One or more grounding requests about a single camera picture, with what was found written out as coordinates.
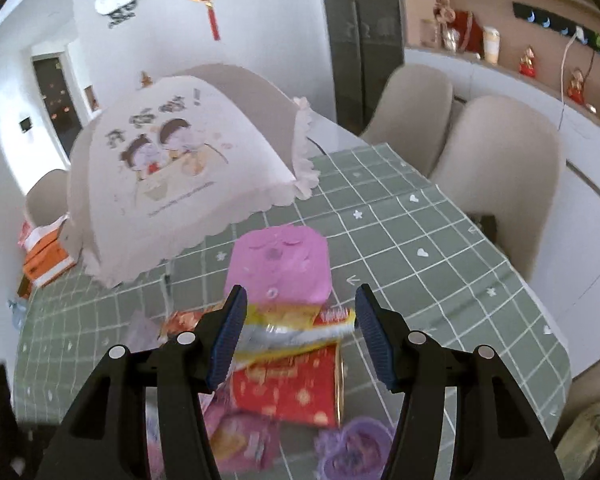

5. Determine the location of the red gift bag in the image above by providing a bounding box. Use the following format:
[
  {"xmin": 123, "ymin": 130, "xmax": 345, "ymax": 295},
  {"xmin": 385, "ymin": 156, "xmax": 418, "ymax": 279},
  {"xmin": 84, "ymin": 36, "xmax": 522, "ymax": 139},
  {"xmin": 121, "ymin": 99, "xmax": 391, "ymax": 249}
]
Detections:
[{"xmin": 450, "ymin": 9, "xmax": 484, "ymax": 57}]

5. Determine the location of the yellow bin bag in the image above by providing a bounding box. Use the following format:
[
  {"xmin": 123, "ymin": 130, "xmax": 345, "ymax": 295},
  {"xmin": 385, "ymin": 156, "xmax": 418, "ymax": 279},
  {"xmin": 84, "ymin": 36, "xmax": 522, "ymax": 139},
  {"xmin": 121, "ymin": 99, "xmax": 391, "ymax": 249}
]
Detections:
[{"xmin": 555, "ymin": 402, "xmax": 600, "ymax": 480}]

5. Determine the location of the cream tumbler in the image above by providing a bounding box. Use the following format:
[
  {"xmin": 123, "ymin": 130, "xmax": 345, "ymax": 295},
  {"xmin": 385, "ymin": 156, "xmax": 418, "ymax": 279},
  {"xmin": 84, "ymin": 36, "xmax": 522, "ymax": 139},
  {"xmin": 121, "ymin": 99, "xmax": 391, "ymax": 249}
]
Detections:
[{"xmin": 482, "ymin": 26, "xmax": 501, "ymax": 64}]

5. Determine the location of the orange tissue box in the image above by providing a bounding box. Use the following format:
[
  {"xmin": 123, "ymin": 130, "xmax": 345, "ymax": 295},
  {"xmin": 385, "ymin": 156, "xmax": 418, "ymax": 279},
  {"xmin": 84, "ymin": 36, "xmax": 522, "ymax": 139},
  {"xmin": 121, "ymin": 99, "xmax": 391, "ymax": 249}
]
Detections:
[{"xmin": 19, "ymin": 214, "xmax": 78, "ymax": 292}]

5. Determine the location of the red paper cup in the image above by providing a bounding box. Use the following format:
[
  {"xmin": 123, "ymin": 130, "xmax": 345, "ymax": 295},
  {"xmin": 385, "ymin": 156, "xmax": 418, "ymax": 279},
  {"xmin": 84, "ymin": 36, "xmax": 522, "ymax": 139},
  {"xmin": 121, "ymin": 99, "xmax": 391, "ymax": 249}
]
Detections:
[{"xmin": 230, "ymin": 344, "xmax": 347, "ymax": 428}]

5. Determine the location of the small red figurine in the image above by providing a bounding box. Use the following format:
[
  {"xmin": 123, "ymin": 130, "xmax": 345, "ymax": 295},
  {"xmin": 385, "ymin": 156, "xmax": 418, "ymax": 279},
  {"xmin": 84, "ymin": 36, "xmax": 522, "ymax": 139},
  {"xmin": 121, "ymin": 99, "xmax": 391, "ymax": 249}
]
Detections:
[
  {"xmin": 567, "ymin": 67, "xmax": 589, "ymax": 104},
  {"xmin": 518, "ymin": 46, "xmax": 539, "ymax": 77}
]

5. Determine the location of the dark door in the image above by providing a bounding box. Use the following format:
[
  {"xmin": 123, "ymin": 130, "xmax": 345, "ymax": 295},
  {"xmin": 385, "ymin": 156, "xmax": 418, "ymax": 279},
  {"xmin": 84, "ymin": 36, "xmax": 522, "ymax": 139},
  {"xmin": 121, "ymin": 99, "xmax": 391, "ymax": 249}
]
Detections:
[{"xmin": 31, "ymin": 52, "xmax": 84, "ymax": 132}]

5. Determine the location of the white charger cable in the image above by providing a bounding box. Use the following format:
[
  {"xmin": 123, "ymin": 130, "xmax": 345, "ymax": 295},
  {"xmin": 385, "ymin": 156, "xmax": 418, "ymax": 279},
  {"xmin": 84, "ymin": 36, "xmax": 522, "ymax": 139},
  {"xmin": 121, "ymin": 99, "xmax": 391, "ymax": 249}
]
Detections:
[{"xmin": 555, "ymin": 27, "xmax": 586, "ymax": 133}]

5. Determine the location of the printed white food cover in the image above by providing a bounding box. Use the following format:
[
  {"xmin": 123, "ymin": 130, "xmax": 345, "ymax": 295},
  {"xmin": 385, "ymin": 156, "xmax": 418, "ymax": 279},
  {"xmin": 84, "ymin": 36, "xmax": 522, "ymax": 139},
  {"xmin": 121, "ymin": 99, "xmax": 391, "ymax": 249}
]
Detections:
[{"xmin": 62, "ymin": 75, "xmax": 317, "ymax": 288}]

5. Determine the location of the pink snack packet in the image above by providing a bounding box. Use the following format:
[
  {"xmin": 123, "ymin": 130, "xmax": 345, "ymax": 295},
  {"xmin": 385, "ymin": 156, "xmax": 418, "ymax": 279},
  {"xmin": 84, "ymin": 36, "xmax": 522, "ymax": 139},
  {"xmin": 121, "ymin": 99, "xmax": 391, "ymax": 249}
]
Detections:
[{"xmin": 207, "ymin": 409, "xmax": 282, "ymax": 477}]

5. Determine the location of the pink tissue pack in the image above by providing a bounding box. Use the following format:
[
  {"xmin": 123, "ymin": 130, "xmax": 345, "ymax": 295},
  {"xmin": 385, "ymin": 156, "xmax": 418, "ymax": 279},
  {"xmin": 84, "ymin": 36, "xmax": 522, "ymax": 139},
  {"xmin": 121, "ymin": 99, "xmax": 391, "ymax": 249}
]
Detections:
[{"xmin": 222, "ymin": 225, "xmax": 331, "ymax": 311}]

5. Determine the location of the yellow snack wrapper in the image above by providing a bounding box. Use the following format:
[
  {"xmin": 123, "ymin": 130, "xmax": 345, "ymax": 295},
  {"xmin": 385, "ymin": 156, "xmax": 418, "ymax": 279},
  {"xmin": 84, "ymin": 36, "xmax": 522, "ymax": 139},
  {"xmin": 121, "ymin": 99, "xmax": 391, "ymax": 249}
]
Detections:
[{"xmin": 234, "ymin": 302, "xmax": 357, "ymax": 362}]

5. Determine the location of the black power strip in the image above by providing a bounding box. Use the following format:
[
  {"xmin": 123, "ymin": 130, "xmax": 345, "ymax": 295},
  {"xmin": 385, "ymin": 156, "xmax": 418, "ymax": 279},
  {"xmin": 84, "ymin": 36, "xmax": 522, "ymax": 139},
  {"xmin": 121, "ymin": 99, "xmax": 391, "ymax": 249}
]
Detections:
[{"xmin": 512, "ymin": 1, "xmax": 600, "ymax": 57}]

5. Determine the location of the dark glass cabinet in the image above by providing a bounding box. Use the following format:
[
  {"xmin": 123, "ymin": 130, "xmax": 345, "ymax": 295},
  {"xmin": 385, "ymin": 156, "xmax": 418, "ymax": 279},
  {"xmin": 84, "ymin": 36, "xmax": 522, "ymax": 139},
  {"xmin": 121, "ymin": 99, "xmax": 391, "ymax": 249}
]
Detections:
[{"xmin": 317, "ymin": 0, "xmax": 406, "ymax": 136}]

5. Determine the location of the orange snack wrapper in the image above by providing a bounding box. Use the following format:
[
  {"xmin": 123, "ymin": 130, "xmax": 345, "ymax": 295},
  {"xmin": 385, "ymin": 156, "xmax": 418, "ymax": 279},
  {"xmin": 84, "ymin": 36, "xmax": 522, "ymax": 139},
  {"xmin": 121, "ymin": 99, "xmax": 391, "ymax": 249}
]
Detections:
[{"xmin": 159, "ymin": 309, "xmax": 217, "ymax": 347}]

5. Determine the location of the green checkered tablecloth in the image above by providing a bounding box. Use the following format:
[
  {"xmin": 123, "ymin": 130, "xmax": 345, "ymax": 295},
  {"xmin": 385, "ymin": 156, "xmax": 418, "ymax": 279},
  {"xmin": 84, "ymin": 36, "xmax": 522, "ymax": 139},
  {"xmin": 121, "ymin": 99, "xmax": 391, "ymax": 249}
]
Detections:
[{"xmin": 10, "ymin": 142, "xmax": 573, "ymax": 480}]

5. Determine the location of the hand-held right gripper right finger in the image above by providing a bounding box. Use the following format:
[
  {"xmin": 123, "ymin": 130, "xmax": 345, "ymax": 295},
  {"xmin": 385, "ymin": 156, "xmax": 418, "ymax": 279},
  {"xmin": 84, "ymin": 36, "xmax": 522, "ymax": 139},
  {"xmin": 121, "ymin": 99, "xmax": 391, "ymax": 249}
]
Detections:
[{"xmin": 355, "ymin": 283, "xmax": 566, "ymax": 480}]

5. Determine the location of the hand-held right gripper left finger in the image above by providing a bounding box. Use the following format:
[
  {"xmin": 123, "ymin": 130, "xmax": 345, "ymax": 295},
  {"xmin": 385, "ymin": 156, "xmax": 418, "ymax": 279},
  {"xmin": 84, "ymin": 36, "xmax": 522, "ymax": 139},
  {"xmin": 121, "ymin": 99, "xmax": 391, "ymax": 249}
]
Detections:
[{"xmin": 35, "ymin": 284, "xmax": 248, "ymax": 480}]

